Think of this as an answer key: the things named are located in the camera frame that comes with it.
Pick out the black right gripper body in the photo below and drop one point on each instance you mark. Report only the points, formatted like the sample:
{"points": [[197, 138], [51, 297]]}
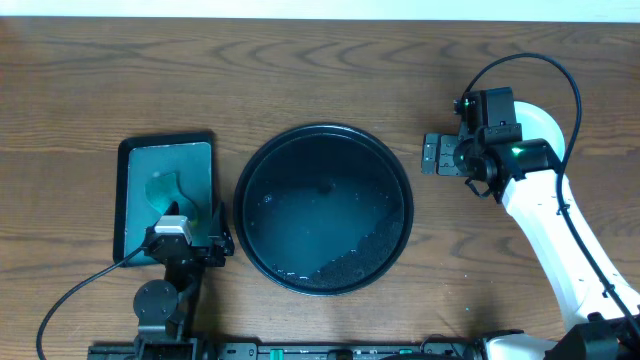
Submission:
{"points": [[453, 156]]}

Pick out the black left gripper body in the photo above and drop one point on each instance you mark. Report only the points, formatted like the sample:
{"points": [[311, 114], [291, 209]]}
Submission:
{"points": [[201, 250]]}

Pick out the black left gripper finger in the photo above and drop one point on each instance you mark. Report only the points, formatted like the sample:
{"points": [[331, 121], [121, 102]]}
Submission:
{"points": [[173, 209], [219, 233]]}

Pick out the green yellow sponge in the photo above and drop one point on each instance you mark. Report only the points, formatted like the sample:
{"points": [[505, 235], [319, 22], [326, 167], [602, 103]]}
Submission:
{"points": [[161, 190]]}

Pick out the mint green plate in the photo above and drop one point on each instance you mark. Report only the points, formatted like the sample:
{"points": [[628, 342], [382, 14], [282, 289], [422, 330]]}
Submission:
{"points": [[538, 124]]}

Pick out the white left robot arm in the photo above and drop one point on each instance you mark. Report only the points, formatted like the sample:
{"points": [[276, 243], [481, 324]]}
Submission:
{"points": [[166, 308]]}

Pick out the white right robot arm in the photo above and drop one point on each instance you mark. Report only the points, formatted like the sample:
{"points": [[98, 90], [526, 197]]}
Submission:
{"points": [[522, 166]]}

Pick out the dark green rectangular tray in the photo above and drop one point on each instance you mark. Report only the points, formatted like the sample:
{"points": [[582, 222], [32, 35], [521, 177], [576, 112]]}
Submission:
{"points": [[155, 171]]}

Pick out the round black tray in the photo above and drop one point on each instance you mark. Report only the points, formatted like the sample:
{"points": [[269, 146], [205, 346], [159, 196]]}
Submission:
{"points": [[323, 209]]}

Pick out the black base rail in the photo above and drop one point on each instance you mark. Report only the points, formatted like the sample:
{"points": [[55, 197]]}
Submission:
{"points": [[253, 351]]}

